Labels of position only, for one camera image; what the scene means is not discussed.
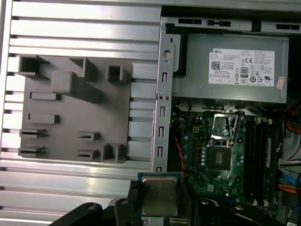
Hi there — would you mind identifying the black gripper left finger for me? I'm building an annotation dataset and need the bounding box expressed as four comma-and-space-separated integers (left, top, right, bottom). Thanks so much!
53, 180, 142, 226

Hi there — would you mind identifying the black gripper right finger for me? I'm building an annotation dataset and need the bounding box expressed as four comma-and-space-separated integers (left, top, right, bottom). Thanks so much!
179, 185, 286, 226

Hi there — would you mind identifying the silver CPU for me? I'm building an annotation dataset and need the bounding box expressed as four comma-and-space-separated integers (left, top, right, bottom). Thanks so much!
137, 171, 184, 218

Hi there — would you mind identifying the CPU socket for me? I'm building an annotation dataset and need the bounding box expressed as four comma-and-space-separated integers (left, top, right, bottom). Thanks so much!
208, 146, 233, 170

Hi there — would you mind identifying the green motherboard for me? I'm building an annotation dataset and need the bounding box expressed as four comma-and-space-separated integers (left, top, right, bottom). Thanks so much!
169, 109, 286, 226

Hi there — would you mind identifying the metal socket cover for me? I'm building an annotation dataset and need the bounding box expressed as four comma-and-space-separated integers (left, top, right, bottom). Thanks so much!
210, 113, 239, 140

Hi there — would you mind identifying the black PC case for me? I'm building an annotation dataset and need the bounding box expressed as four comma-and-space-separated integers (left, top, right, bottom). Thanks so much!
150, 0, 301, 226

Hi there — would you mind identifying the grey parts rack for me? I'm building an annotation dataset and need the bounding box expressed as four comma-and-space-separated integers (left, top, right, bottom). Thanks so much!
17, 55, 133, 165

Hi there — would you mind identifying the grey power supply unit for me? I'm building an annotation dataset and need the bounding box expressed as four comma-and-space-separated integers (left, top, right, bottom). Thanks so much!
174, 32, 290, 105

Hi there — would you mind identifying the red black twisted wire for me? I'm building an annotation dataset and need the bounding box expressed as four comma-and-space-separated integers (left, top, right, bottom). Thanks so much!
172, 131, 187, 180

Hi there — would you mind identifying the orange wire bundle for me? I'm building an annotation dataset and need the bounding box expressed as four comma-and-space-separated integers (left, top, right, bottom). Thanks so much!
277, 103, 301, 195

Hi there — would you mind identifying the blue flat data cable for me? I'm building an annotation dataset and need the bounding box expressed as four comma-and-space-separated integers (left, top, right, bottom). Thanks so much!
281, 168, 301, 189

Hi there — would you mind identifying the wire locking lever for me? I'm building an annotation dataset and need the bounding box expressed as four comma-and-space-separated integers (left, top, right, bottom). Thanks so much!
233, 110, 245, 147

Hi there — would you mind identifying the white wire bundle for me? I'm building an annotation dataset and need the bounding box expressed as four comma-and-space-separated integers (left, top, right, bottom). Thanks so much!
278, 158, 301, 167

